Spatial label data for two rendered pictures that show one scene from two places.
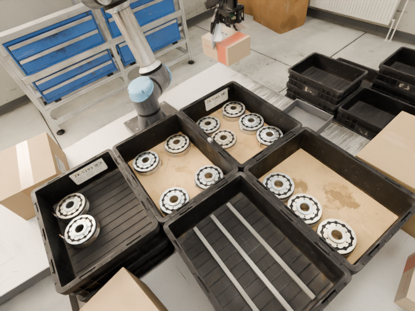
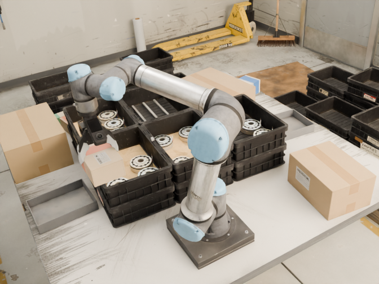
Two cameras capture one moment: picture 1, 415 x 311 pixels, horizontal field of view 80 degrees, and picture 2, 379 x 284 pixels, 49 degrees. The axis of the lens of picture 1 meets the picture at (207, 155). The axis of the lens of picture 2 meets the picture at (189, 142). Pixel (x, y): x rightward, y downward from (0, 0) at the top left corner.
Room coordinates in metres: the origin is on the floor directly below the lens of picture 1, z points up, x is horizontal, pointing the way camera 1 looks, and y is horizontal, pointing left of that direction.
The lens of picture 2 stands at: (2.21, 0.25, 1.97)
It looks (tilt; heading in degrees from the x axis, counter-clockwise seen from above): 33 degrees down; 184
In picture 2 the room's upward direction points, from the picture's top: 5 degrees counter-clockwise
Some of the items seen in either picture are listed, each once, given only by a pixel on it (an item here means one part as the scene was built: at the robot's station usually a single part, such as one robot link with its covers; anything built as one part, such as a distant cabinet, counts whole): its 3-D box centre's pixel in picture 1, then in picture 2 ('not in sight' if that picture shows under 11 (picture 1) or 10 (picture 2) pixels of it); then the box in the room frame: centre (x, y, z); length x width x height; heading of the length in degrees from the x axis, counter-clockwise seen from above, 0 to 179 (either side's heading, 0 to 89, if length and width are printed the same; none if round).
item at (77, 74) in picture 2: not in sight; (82, 82); (0.96, -0.17, 1.40); 0.09 x 0.08 x 0.11; 63
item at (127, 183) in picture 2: (236, 119); (124, 155); (0.71, -0.14, 0.92); 0.40 x 0.30 x 0.02; 28
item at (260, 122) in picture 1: (251, 121); not in sight; (0.75, -0.21, 0.86); 0.10 x 0.10 x 0.01
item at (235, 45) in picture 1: (225, 45); (101, 162); (0.98, -0.16, 1.08); 0.16 x 0.12 x 0.07; 31
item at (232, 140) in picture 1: (223, 138); (140, 162); (0.68, -0.08, 0.86); 0.10 x 0.10 x 0.01
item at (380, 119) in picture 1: (371, 129); not in sight; (1.02, -1.09, 0.31); 0.40 x 0.30 x 0.34; 31
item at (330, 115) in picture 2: not in sight; (336, 132); (-0.32, 1.15, 0.31); 0.40 x 0.30 x 0.34; 31
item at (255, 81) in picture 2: not in sight; (243, 88); (-0.23, 0.47, 0.75); 0.20 x 0.12 x 0.09; 135
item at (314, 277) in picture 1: (247, 255); (154, 110); (0.22, -0.06, 0.87); 0.40 x 0.30 x 0.11; 28
